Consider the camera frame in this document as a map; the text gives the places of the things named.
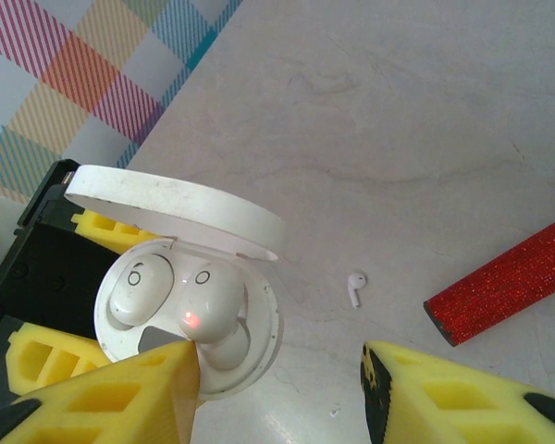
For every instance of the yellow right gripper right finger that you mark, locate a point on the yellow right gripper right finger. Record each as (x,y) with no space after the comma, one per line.
(444,393)

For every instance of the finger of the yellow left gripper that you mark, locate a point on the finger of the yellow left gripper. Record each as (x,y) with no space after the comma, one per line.
(102,226)
(51,356)

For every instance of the red glitter microphone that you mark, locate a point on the red glitter microphone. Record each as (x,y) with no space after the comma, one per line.
(504,277)

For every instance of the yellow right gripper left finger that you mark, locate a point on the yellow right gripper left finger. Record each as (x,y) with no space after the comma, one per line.
(134,384)

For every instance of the white stem earbud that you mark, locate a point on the white stem earbud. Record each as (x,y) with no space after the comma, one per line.
(355,282)

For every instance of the round white earbud charging case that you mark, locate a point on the round white earbud charging case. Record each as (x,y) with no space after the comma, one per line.
(189,208)

